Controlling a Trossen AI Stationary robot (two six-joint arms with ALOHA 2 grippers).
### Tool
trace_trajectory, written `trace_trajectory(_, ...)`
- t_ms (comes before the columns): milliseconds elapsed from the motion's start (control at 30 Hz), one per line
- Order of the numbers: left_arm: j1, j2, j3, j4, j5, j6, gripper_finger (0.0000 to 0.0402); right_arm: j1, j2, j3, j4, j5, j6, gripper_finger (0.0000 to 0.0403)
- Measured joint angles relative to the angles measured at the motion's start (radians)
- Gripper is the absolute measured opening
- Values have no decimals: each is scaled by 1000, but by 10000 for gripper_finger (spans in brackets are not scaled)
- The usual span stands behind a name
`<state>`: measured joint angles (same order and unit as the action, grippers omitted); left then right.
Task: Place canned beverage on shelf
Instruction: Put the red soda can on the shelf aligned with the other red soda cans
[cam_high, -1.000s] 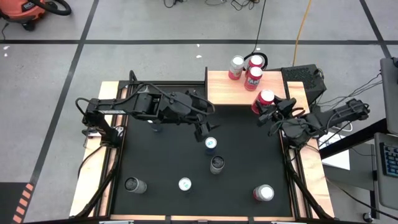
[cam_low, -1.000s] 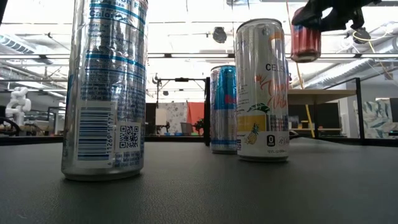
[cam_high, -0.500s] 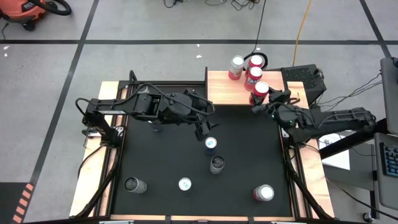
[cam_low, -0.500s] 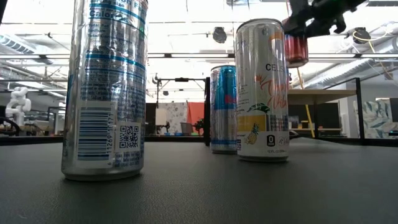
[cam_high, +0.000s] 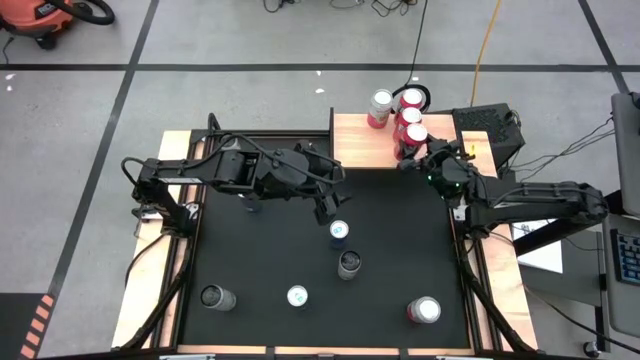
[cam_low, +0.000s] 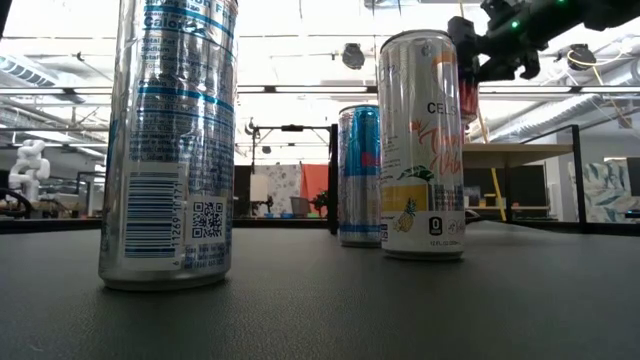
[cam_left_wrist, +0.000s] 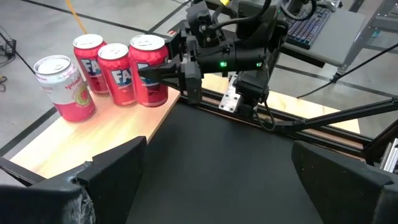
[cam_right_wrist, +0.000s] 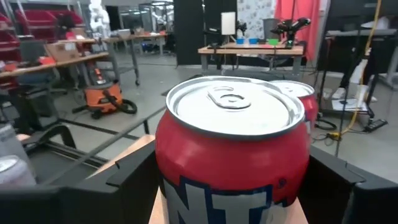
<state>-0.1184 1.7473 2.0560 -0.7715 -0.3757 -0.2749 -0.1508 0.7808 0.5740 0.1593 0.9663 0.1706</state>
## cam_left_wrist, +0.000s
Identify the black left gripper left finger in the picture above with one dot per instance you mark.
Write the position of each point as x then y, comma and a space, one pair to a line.
62, 205

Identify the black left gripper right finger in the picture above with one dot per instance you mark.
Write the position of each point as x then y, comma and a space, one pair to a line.
357, 199

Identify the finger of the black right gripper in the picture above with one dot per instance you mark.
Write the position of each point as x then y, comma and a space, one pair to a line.
192, 81

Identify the red Fanta strawberry can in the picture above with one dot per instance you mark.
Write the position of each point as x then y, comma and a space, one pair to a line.
147, 49
90, 67
118, 81

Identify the pink white Spindrift can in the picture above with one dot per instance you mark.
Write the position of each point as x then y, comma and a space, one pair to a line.
66, 93

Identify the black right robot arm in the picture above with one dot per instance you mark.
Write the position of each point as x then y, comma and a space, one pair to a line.
258, 56

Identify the black shelf side support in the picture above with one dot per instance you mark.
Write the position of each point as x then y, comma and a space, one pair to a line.
21, 171

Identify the light wooden shelf board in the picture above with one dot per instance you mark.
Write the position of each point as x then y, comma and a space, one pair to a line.
102, 130

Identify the black computer keyboard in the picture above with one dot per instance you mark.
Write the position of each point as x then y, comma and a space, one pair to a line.
308, 29

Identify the grey keyboard tray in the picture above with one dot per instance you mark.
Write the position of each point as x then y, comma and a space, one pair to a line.
339, 40

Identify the grey metal cart leg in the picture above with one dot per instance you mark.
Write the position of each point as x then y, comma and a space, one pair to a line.
363, 35

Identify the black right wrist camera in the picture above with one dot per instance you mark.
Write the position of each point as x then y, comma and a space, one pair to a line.
199, 18

